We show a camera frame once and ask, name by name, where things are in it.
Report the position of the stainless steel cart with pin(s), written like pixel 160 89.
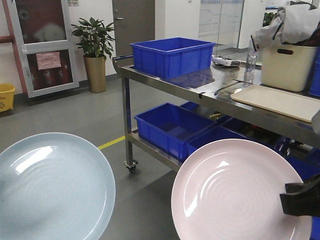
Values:
pixel 219 99

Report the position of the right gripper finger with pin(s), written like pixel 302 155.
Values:
pixel 302 198

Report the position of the clear water bottle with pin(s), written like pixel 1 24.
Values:
pixel 250 65

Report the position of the pink round plate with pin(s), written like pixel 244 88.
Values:
pixel 230 190

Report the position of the fire hose cabinet door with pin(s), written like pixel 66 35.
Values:
pixel 43 49

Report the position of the beige plastic tray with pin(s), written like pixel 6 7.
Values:
pixel 289 104

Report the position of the cream plastic basket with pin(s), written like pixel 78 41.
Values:
pixel 287 66

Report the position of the potted plant gold pot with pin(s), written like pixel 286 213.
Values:
pixel 97 44

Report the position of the grey jacket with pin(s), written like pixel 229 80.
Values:
pixel 295 24

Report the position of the grey door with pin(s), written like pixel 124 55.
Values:
pixel 134 21

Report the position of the yellow mop bucket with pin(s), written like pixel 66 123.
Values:
pixel 7 92

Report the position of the large blue stacked crate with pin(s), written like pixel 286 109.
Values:
pixel 315 84

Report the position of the blue bin on cart top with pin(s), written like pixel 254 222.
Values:
pixel 172 57

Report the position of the white grey remote controller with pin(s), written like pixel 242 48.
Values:
pixel 226 62

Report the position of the light blue round plate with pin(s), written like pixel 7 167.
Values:
pixel 55 186

